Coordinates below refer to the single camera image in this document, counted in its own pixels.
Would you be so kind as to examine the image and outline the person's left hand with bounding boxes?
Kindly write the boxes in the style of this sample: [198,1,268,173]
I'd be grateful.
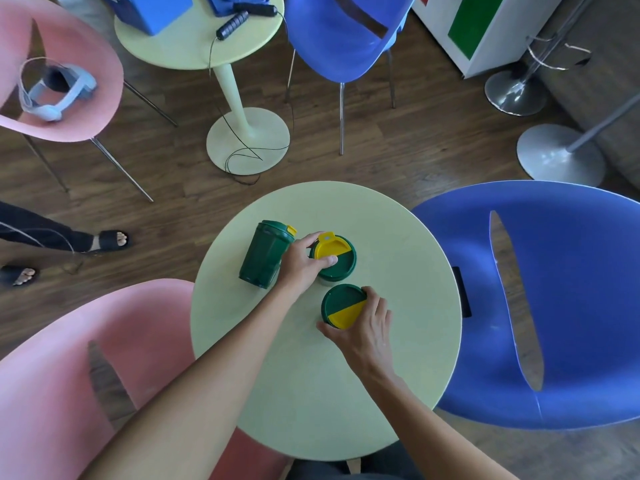
[276,232,339,301]

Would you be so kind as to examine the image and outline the person's right hand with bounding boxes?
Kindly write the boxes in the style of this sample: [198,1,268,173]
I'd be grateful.
[316,287,397,384]

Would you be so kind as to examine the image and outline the green cup yellow flap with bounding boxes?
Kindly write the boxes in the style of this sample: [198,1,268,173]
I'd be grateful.
[308,232,357,287]

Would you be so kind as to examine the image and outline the green cup yellow lid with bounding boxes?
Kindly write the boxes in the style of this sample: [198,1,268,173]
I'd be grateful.
[320,284,368,330]

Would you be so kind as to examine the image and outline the person's right forearm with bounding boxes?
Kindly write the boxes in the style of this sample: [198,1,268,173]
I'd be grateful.
[357,370,520,480]

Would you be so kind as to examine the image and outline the person's left forearm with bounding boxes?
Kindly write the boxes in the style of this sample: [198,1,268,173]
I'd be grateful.
[80,284,307,480]

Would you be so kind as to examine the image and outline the dark green shaker cup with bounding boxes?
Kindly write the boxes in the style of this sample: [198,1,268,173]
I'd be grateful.
[238,220,298,290]

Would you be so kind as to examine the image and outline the black flat device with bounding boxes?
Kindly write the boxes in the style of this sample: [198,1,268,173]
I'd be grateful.
[451,266,473,319]

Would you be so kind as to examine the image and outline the person's dark trousers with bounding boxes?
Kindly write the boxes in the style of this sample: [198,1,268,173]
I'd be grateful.
[287,441,427,480]

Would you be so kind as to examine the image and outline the blue plastic chair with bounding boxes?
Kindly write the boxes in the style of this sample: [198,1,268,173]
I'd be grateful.
[411,181,640,431]
[282,0,419,156]

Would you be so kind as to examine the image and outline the black sandal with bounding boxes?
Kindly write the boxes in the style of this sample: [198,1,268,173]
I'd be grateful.
[91,230,132,255]
[0,265,40,288]

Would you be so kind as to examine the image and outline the chrome bar stool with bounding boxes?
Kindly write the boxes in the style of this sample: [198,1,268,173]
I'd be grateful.
[484,0,599,117]

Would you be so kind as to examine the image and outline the blue bag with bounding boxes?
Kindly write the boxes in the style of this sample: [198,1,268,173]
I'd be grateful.
[204,0,275,18]

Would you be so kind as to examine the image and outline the pink plastic chair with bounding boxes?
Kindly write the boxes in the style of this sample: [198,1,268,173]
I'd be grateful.
[0,0,179,203]
[0,279,292,480]

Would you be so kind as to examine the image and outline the white cabinet with green panel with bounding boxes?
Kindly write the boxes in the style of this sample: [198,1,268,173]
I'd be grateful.
[411,0,581,79]

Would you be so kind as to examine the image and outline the blue box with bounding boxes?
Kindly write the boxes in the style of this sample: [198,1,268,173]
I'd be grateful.
[101,0,194,36]

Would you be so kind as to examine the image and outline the white and blue headset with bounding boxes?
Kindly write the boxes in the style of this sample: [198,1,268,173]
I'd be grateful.
[18,57,99,122]

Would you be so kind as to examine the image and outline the grey pedestal stand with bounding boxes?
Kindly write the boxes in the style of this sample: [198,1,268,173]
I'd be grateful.
[516,92,640,188]

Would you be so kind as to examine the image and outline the black jump rope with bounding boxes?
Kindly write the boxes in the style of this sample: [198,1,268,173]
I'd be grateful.
[207,2,297,186]

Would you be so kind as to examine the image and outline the pale yellow round pedestal table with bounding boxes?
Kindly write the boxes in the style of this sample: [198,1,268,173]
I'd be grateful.
[114,0,292,176]

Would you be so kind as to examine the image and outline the thin white cable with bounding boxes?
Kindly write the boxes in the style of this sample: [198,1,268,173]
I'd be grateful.
[0,221,77,256]

